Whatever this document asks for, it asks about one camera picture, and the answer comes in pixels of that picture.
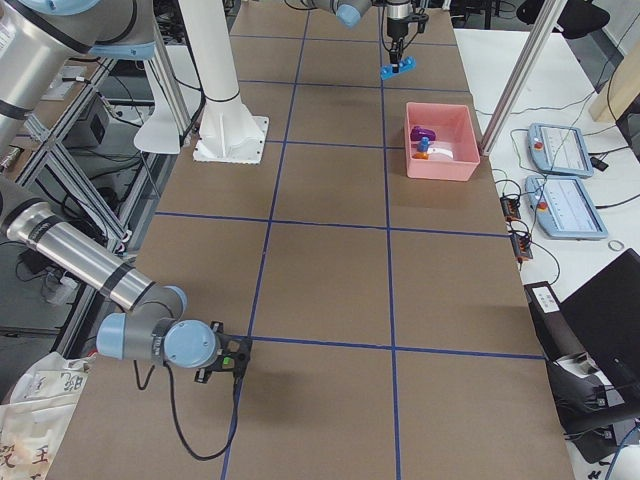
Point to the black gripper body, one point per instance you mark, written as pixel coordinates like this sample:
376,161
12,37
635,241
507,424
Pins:
396,30

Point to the long blue block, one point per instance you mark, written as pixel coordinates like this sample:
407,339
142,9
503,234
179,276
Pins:
407,64

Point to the purple block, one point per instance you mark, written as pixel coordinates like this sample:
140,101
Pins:
417,133

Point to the small blue block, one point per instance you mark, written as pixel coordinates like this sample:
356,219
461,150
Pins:
423,146

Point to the pink plastic box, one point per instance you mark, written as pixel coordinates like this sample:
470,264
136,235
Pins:
453,155

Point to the black box with label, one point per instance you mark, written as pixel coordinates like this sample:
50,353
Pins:
554,333

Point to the far teach pendant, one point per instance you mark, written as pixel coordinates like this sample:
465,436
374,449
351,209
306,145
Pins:
559,150

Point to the teach pendant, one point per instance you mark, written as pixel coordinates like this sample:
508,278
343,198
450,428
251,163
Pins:
559,150
563,208

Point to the near teach pendant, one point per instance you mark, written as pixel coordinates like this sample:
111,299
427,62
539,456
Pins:
563,208

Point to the black laptop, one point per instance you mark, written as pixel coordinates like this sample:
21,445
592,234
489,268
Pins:
604,315

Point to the printed paper bag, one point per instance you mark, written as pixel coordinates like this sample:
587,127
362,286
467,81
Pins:
40,407

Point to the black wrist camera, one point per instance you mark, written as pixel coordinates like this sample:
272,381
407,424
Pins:
420,19
237,347

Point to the aluminium frame post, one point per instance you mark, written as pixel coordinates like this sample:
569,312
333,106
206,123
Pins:
533,46

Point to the white camera post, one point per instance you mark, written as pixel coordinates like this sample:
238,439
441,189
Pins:
228,132

